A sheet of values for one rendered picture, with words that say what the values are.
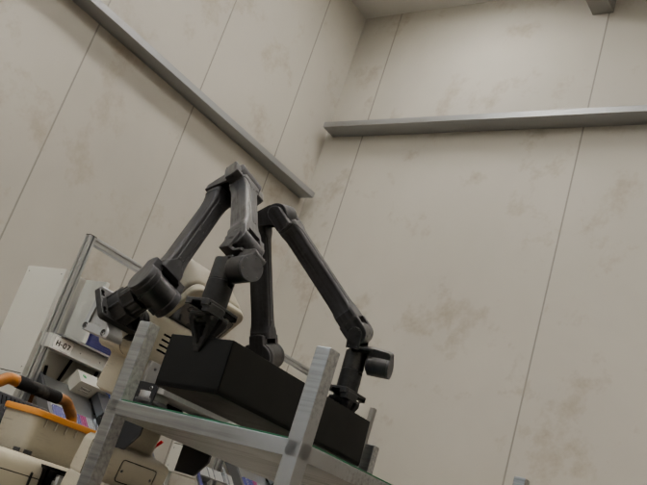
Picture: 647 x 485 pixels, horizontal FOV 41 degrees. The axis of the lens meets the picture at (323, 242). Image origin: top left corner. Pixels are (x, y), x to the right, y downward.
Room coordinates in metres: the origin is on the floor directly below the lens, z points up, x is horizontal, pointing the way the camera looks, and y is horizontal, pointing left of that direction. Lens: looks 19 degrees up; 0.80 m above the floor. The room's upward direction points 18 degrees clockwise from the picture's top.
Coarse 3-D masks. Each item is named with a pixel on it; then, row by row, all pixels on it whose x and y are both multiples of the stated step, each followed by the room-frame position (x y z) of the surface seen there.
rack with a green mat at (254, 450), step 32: (128, 352) 1.62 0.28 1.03; (320, 352) 1.35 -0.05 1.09; (128, 384) 1.60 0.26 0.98; (320, 384) 1.34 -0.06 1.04; (128, 416) 1.58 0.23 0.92; (160, 416) 1.53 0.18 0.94; (192, 416) 1.49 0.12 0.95; (320, 416) 1.35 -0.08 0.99; (96, 448) 1.61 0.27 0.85; (224, 448) 1.58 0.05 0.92; (256, 448) 1.39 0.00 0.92; (288, 448) 1.35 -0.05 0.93; (320, 448) 1.38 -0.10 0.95; (96, 480) 1.61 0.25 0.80; (288, 480) 1.34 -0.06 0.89; (320, 480) 1.60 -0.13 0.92; (352, 480) 1.46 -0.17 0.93
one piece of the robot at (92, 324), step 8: (96, 312) 2.03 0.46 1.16; (88, 320) 2.03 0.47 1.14; (96, 320) 2.02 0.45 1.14; (88, 328) 2.03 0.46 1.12; (96, 328) 2.01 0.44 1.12; (104, 328) 1.99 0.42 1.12; (112, 328) 2.00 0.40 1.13; (96, 336) 2.07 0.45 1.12; (104, 336) 1.99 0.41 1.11; (112, 336) 1.99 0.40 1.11; (120, 336) 2.02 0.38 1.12
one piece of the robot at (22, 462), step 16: (0, 384) 2.36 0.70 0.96; (16, 384) 2.40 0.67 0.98; (32, 384) 2.43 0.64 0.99; (48, 400) 2.50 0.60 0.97; (64, 400) 2.52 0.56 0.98; (0, 448) 2.19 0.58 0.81; (0, 464) 2.19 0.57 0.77; (16, 464) 2.22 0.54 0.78; (32, 464) 2.26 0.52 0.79; (48, 464) 2.31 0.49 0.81; (0, 480) 2.20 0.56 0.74; (16, 480) 2.24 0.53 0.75; (32, 480) 2.27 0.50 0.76; (48, 480) 2.26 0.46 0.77
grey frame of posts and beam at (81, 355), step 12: (84, 240) 4.15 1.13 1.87; (84, 252) 4.13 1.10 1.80; (84, 264) 4.15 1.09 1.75; (72, 276) 4.13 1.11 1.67; (72, 288) 4.15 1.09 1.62; (60, 300) 4.15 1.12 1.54; (60, 312) 4.14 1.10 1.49; (48, 324) 4.15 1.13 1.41; (48, 336) 4.13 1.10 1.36; (60, 336) 4.14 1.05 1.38; (48, 348) 4.15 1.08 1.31; (84, 348) 4.27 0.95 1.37; (36, 360) 4.14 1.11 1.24; (72, 360) 4.32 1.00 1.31; (84, 360) 4.29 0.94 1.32; (96, 360) 4.34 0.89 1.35; (36, 372) 4.15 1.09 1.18; (24, 396) 4.14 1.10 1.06
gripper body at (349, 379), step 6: (342, 372) 2.18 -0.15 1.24; (348, 372) 2.17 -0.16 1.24; (354, 372) 2.17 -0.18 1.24; (342, 378) 2.17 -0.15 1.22; (348, 378) 2.17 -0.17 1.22; (354, 378) 2.17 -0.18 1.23; (360, 378) 2.18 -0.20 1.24; (342, 384) 2.17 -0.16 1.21; (348, 384) 2.17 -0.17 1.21; (354, 384) 2.17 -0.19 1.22; (330, 390) 2.18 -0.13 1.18; (336, 390) 2.19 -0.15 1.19; (342, 390) 2.14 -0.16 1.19; (354, 390) 2.17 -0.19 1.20; (360, 396) 2.19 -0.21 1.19; (360, 402) 2.22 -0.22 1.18
